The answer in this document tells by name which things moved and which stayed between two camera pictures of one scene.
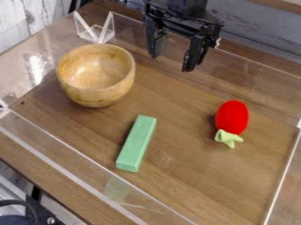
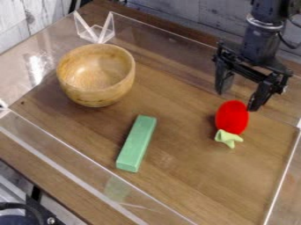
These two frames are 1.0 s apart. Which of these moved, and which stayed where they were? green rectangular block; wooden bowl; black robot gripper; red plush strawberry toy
Moved: black robot gripper
Stayed: wooden bowl; green rectangular block; red plush strawberry toy
